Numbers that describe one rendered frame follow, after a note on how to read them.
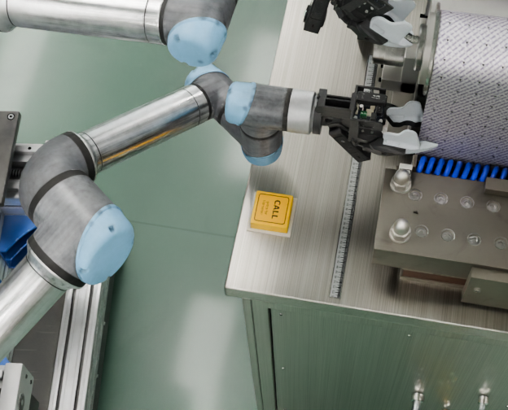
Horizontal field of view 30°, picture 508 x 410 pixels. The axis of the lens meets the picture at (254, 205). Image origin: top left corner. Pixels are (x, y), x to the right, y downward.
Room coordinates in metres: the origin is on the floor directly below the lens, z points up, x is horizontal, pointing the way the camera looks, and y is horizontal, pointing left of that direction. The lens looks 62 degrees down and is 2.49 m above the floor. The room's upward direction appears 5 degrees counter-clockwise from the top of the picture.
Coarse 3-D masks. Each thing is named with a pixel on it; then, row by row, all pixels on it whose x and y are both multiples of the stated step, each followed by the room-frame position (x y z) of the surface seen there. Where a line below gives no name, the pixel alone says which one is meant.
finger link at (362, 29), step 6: (348, 18) 0.91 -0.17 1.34; (348, 24) 0.90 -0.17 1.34; (354, 24) 0.90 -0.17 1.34; (360, 24) 0.90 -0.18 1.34; (366, 24) 0.90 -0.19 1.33; (354, 30) 0.89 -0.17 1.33; (360, 30) 0.89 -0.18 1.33; (366, 30) 0.89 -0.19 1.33; (372, 30) 0.90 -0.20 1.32; (360, 36) 0.89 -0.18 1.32; (366, 36) 0.89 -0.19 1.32; (372, 36) 0.89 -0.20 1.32; (378, 36) 0.89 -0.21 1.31; (372, 42) 0.89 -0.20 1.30; (378, 42) 0.89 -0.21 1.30; (384, 42) 0.89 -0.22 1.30
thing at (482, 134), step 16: (432, 112) 0.84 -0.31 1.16; (448, 112) 0.83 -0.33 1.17; (464, 112) 0.83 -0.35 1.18; (480, 112) 0.82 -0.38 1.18; (496, 112) 0.82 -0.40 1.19; (432, 128) 0.84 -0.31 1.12; (448, 128) 0.83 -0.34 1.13; (464, 128) 0.83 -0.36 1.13; (480, 128) 0.82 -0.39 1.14; (496, 128) 0.81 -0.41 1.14; (448, 144) 0.83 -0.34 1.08; (464, 144) 0.82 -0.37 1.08; (480, 144) 0.82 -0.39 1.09; (496, 144) 0.81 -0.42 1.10; (448, 160) 0.83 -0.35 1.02; (464, 160) 0.82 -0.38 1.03; (480, 160) 0.82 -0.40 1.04; (496, 160) 0.81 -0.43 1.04
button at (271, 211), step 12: (264, 192) 0.85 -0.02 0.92; (264, 204) 0.82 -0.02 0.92; (276, 204) 0.82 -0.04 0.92; (288, 204) 0.82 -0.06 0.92; (252, 216) 0.80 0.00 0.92; (264, 216) 0.80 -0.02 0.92; (276, 216) 0.80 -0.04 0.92; (288, 216) 0.80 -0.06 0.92; (252, 228) 0.79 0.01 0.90; (264, 228) 0.78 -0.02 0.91; (276, 228) 0.78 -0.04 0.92
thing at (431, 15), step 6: (432, 12) 0.94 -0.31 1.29; (432, 18) 0.92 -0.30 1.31; (432, 24) 0.91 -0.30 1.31; (432, 30) 0.90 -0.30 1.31; (438, 30) 0.90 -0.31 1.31; (426, 36) 0.90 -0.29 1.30; (432, 36) 0.89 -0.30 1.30; (426, 42) 0.88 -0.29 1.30; (426, 48) 0.88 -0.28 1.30; (426, 54) 0.87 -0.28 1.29; (426, 60) 0.86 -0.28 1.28; (426, 66) 0.86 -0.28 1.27; (432, 66) 0.86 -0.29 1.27; (420, 72) 0.86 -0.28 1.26; (426, 72) 0.85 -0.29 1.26; (420, 78) 0.85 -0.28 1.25; (420, 84) 0.86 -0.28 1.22
